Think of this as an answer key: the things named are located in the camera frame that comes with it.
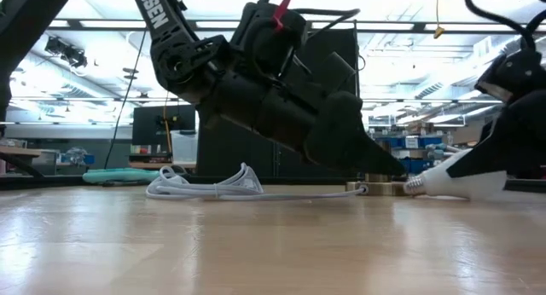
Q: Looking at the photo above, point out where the thin black hanging cable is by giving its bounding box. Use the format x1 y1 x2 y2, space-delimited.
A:
104 28 148 166

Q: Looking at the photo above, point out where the yellow hanging cable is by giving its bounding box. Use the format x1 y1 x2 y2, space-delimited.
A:
163 94 177 155

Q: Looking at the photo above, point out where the wooden workbench with black legs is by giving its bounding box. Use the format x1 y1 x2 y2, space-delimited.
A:
0 145 59 179

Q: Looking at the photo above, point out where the yellow hanging tag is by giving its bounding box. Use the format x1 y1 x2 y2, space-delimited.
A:
433 0 445 39

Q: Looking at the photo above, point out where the white power cord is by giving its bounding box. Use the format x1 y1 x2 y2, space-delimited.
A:
145 162 369 201

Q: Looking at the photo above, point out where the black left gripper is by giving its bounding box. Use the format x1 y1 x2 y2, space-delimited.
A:
200 0 406 176

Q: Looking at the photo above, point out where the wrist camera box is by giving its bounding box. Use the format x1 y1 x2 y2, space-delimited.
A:
317 51 357 95
474 47 546 104

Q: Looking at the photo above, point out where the black monitor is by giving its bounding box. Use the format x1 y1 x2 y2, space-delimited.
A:
131 104 197 147

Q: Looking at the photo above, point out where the black aluminium frame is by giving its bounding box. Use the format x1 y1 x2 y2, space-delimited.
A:
0 174 546 193

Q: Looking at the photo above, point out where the black metal pole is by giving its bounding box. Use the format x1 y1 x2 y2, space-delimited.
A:
352 20 363 102

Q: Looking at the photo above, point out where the small blue box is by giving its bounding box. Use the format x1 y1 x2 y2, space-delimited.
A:
59 153 96 165

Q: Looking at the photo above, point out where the white lightbulb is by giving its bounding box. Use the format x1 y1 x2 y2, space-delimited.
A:
404 148 508 201

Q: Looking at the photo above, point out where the black camera rig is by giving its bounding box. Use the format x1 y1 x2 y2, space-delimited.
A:
44 35 89 69

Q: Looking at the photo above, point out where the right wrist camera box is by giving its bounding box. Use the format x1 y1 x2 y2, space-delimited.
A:
474 47 546 104

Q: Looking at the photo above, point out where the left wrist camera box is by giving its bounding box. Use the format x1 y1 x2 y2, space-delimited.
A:
317 51 357 95

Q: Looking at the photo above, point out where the translucent plastic bin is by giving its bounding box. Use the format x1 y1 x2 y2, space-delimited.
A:
170 130 200 164

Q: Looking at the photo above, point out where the black left wrist camera cable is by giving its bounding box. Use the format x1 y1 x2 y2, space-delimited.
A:
292 8 362 44

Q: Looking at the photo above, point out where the brushed metal lamp socket base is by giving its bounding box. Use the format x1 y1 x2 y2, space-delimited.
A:
346 173 410 197

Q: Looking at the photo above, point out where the red zip tie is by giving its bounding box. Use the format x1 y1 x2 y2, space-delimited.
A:
272 0 296 32

